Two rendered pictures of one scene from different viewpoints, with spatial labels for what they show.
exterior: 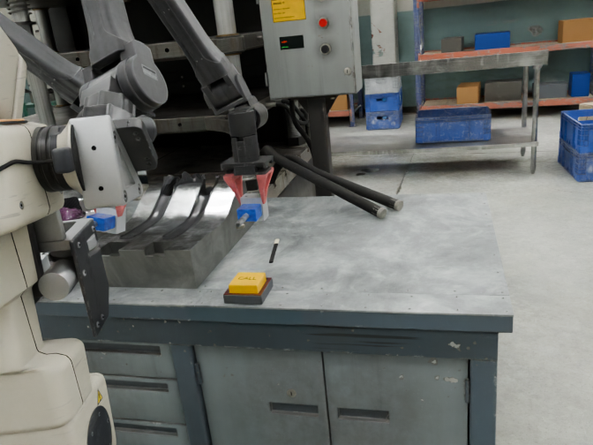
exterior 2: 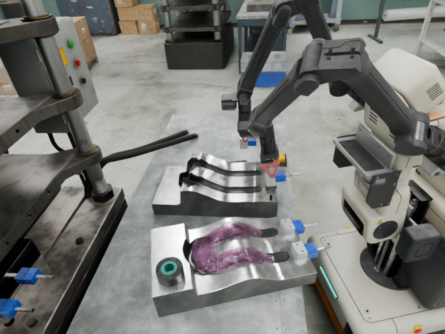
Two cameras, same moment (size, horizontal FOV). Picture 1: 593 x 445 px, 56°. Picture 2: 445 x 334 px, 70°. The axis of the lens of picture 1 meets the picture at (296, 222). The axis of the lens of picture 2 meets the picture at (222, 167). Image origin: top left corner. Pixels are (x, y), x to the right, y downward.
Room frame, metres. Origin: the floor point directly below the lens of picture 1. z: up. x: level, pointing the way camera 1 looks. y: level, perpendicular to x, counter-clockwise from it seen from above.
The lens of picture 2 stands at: (1.46, 1.31, 1.72)
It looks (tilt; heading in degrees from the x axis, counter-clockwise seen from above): 37 degrees down; 262
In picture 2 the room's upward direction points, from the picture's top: 4 degrees counter-clockwise
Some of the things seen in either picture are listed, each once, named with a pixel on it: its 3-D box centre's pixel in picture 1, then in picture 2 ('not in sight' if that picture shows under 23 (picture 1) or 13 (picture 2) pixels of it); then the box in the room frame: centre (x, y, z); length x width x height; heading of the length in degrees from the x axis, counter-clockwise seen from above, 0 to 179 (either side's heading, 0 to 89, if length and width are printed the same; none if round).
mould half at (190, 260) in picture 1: (184, 219); (216, 183); (1.35, 0.28, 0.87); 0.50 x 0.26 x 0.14; 164
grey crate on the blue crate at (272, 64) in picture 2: not in sight; (263, 61); (0.24, -2.81, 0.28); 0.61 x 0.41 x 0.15; 161
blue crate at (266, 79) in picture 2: not in sight; (263, 74); (0.24, -2.81, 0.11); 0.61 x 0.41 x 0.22; 161
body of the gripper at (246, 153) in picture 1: (245, 151); (245, 116); (1.18, 0.09, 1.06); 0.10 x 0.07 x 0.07; 74
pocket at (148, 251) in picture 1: (160, 253); not in sight; (1.12, 0.30, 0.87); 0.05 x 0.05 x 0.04; 74
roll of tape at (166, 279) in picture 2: not in sight; (169, 271); (1.56, 0.72, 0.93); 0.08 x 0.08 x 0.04
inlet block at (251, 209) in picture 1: (248, 214); (253, 141); (1.14, 0.10, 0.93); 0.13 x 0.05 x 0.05; 164
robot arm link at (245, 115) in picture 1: (243, 122); (243, 103); (1.19, 0.09, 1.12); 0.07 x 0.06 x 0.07; 164
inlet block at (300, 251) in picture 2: not in sight; (312, 250); (1.10, 0.69, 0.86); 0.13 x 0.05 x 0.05; 1
